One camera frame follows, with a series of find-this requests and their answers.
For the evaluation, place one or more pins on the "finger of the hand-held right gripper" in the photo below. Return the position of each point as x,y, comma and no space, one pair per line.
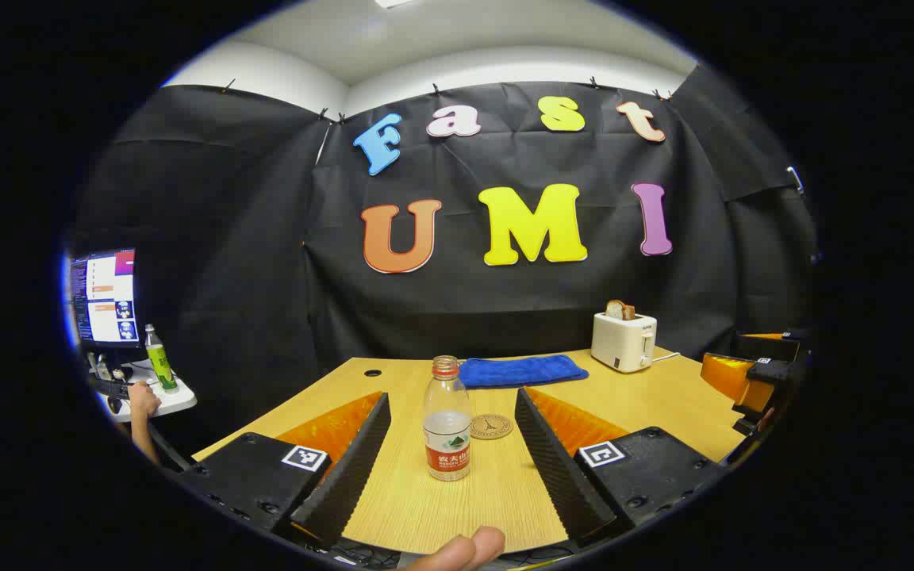
731,377

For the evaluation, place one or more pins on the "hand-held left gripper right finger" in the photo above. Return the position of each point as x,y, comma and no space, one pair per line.
548,468

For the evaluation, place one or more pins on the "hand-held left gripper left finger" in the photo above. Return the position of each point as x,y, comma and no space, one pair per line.
354,468

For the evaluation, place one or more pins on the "round wooden coaster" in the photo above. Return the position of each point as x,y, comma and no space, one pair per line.
492,427

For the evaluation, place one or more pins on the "clear plastic water bottle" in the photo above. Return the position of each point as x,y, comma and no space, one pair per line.
447,428

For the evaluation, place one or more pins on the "green drink bottle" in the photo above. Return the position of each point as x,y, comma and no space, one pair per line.
161,365

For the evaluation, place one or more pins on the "blue folded towel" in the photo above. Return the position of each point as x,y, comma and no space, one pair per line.
520,371

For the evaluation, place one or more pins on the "white toaster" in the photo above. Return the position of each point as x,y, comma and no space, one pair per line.
622,342

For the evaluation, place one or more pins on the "bread slice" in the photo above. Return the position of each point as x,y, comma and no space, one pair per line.
630,312
614,310

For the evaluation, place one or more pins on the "small white side table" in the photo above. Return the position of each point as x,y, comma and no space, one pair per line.
175,400

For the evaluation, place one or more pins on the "black backdrop cloth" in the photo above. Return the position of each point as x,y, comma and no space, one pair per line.
266,277

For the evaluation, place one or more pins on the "computer monitor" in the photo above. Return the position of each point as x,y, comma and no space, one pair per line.
105,297

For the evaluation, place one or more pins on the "ceiling light panel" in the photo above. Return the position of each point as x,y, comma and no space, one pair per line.
393,2

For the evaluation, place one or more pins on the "small white wall fixture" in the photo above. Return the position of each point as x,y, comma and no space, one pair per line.
795,179

